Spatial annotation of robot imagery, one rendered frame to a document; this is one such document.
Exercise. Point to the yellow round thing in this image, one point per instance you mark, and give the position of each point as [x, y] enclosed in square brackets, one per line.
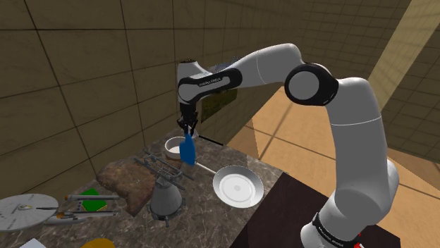
[98, 244]

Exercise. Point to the blue bottle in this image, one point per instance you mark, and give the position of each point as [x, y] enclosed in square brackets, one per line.
[188, 151]

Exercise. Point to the grey satellite model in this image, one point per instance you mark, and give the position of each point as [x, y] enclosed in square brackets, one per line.
[165, 199]

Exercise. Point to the green wall picture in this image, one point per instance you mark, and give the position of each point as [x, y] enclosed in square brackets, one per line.
[218, 103]

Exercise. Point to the brown bread slice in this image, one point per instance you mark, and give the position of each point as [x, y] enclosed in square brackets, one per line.
[127, 182]

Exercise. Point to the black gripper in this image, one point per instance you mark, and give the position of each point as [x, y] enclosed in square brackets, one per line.
[188, 111]

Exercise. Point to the dark robot stand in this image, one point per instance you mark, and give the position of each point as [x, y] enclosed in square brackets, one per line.
[275, 219]

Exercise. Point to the white cup with brown base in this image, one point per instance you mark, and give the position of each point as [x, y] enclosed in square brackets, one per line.
[173, 147]

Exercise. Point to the thin white stick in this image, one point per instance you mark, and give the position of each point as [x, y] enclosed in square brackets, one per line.
[205, 168]

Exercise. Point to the green flat block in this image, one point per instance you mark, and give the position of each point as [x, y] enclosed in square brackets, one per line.
[93, 204]

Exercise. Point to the white plate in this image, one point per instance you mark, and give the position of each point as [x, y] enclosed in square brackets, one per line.
[238, 187]

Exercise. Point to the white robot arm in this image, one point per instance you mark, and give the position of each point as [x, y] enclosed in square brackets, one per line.
[357, 144]

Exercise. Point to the white flat thing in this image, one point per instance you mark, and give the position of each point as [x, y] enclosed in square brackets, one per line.
[33, 244]

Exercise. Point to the grey starship model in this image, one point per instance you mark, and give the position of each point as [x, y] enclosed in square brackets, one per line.
[24, 209]

